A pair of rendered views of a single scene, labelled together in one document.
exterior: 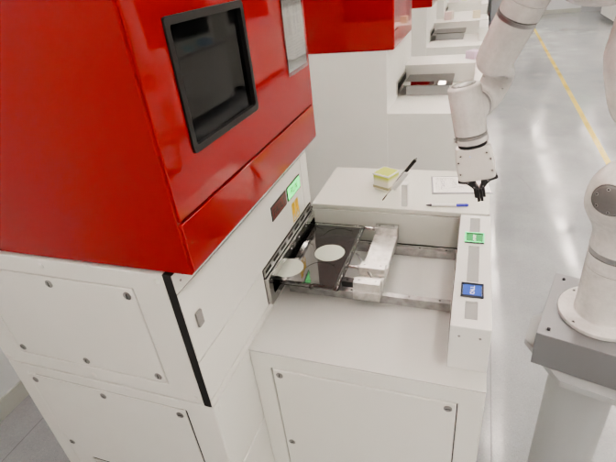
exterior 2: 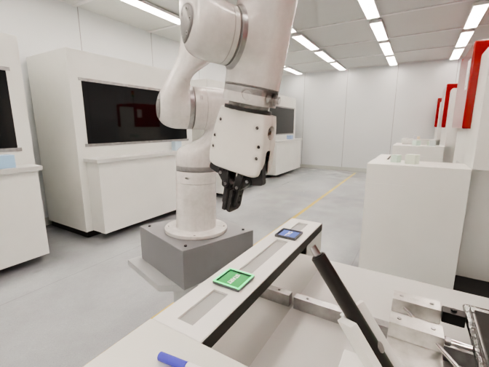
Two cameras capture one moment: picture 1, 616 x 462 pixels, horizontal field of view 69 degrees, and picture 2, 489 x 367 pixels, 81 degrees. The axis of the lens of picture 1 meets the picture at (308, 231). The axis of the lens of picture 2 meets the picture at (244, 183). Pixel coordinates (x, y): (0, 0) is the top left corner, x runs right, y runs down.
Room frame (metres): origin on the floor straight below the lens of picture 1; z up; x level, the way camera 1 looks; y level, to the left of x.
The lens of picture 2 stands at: (1.61, -0.41, 1.24)
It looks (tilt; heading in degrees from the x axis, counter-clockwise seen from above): 11 degrees down; 189
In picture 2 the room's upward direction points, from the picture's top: straight up
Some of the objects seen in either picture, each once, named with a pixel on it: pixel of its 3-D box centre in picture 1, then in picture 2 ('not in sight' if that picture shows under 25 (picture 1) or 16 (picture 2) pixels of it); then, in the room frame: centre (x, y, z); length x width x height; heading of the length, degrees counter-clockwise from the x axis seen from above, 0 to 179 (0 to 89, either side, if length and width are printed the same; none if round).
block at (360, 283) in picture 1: (367, 284); (415, 305); (1.07, -0.16, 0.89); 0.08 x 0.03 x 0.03; 68
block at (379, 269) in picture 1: (372, 269); (415, 330); (1.15, -0.19, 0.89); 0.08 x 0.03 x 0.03; 68
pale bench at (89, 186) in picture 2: not in sight; (132, 143); (-2.01, -2.54, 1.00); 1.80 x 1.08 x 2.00; 158
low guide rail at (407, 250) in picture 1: (381, 247); not in sight; (1.35, -0.26, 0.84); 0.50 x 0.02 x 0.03; 68
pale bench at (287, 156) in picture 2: not in sight; (272, 135); (-6.09, -0.89, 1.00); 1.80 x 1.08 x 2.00; 158
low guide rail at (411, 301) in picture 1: (365, 295); (418, 341); (1.09, -0.15, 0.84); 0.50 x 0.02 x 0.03; 68
